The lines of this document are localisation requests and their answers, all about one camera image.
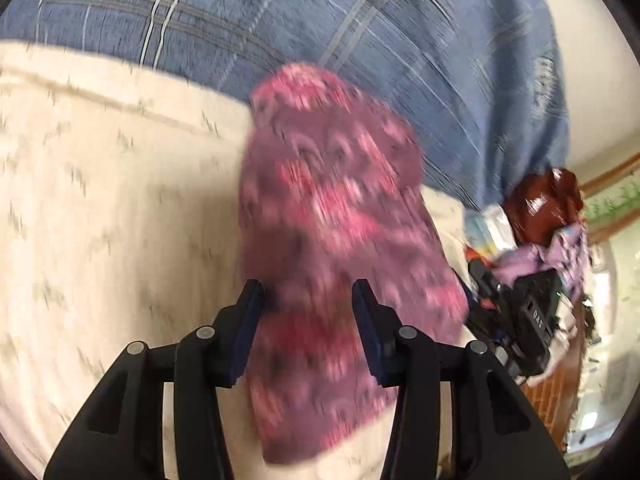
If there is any red-brown cloth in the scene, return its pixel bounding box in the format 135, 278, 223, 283
502, 166, 586, 247

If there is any white printed cloth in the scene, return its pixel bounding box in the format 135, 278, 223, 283
464, 204, 517, 257

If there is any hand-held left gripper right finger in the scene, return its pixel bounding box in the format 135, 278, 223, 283
351, 279, 571, 480

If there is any cream bed sheet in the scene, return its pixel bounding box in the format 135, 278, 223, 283
0, 39, 481, 480

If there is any blue plaid blanket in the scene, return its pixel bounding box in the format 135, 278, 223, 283
0, 0, 572, 212

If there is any purple cloth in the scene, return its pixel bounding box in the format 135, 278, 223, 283
492, 222, 592, 302

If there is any pink floral small garment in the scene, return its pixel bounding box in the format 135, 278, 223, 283
237, 62, 472, 466

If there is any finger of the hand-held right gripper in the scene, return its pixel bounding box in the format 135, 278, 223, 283
467, 257, 502, 297

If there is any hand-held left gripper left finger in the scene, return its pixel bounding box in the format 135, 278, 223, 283
44, 279, 266, 480

